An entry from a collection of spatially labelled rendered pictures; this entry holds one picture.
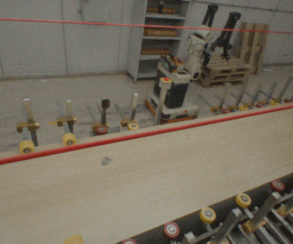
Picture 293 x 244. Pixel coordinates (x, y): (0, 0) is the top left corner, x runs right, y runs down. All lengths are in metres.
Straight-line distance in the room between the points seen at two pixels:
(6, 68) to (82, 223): 3.52
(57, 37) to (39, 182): 3.14
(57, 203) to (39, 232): 0.15
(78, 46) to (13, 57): 1.04
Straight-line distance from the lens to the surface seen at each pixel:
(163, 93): 1.84
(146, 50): 4.42
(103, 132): 1.64
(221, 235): 1.23
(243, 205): 1.50
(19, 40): 4.19
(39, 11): 4.07
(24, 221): 1.26
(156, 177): 1.40
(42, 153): 0.30
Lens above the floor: 1.96
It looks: 36 degrees down
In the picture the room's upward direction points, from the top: 11 degrees clockwise
